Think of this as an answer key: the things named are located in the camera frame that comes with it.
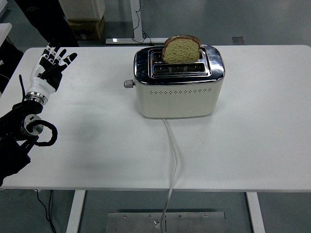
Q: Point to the cardboard box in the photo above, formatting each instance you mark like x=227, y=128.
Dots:
x=87, y=30

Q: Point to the small metal plug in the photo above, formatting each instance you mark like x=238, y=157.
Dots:
x=155, y=221

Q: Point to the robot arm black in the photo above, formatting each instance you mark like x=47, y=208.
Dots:
x=12, y=155

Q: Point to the white table leg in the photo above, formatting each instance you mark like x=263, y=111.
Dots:
x=75, y=211
x=255, y=211

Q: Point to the white table frame with foot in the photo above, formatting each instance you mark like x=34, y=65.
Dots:
x=136, y=19

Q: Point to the white container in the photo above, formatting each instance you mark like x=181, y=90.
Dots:
x=82, y=9

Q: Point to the grey metal plate with screws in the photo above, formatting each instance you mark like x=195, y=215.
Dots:
x=194, y=223

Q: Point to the grey floor socket plate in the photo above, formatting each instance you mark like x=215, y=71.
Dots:
x=238, y=40

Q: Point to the cream toaster chrome top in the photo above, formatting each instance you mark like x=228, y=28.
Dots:
x=177, y=102

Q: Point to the white side table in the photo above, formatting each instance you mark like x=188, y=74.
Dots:
x=4, y=32

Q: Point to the black bag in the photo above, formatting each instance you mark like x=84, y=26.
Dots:
x=9, y=58

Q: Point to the brown bread slice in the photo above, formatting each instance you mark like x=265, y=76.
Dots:
x=181, y=51

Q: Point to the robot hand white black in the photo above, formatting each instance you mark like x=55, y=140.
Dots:
x=39, y=83

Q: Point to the grey toaster lever knob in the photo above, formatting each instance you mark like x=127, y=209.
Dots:
x=128, y=83

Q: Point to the person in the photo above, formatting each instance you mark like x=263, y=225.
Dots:
x=46, y=21

